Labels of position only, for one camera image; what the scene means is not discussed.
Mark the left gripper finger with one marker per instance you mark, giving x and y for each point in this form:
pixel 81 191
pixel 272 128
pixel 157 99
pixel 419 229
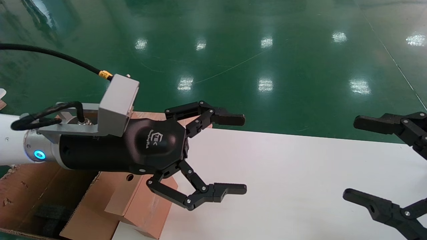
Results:
pixel 230 119
pixel 230 189

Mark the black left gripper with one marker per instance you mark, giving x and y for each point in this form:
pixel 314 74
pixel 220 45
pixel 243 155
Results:
pixel 133 146

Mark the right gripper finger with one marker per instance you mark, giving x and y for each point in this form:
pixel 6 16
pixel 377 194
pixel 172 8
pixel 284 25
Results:
pixel 410 128
pixel 383 210

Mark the small brown cardboard box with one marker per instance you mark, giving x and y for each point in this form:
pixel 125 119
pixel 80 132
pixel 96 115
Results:
pixel 150 213

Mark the large open cardboard box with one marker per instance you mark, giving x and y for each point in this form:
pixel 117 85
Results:
pixel 20 193

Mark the wooden board under table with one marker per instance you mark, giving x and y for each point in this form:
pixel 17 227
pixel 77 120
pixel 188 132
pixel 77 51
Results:
pixel 150 116

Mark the small brown wood piece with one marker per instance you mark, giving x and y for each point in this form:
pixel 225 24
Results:
pixel 2 105

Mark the small white plastic piece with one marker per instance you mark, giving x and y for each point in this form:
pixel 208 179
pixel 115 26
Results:
pixel 2 93

